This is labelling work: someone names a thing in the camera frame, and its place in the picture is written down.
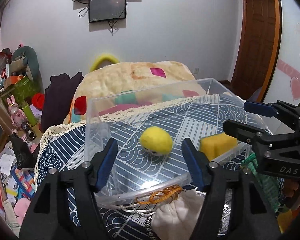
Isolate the green plush toy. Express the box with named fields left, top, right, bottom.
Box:
left=8, top=46, right=39, bottom=81

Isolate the green cardboard box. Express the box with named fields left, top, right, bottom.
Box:
left=0, top=76, right=40, bottom=106

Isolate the green cylinder bottle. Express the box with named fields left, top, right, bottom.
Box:
left=21, top=101, right=37, bottom=126

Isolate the pink rabbit toy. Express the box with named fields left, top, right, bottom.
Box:
left=7, top=95, right=27, bottom=129

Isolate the clear plastic storage box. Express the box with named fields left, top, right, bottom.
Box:
left=85, top=79, right=266, bottom=206

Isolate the green knitted cloth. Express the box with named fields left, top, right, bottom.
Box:
left=240, top=151, right=283, bottom=212

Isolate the yellow felt ball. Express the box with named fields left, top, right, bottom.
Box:
left=139, top=126, right=173, bottom=155

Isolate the red plush item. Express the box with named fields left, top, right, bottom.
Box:
left=31, top=93, right=45, bottom=111

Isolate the pink plush pillow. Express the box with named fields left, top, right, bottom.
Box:
left=14, top=198, right=31, bottom=226

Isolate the dark purple garment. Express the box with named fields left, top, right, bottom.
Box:
left=40, top=72, right=83, bottom=133

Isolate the white drawstring pouch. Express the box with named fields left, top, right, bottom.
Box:
left=151, top=189, right=205, bottom=239

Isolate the yellow plush ring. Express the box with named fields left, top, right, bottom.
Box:
left=90, top=53, right=120, bottom=73

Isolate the colourful book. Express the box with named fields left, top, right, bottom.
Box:
left=11, top=167, right=37, bottom=199

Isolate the yellow sponge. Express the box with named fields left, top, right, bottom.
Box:
left=199, top=133, right=238, bottom=161

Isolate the orange braided cord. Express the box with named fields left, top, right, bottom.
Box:
left=135, top=184, right=183, bottom=205

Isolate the brown wooden door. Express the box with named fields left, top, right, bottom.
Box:
left=231, top=0, right=282, bottom=102

